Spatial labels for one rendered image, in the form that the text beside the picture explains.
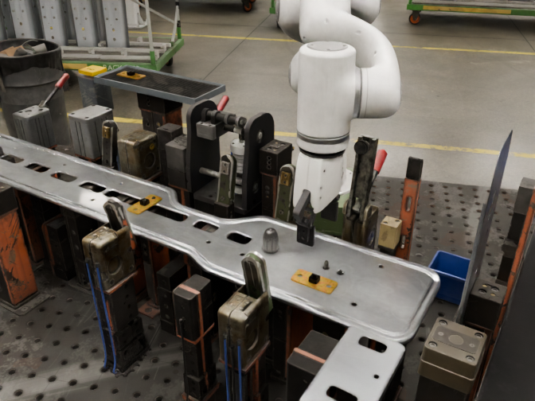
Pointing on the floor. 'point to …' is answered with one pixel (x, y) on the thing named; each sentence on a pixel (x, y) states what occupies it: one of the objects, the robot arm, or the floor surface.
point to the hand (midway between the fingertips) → (318, 226)
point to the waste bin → (33, 82)
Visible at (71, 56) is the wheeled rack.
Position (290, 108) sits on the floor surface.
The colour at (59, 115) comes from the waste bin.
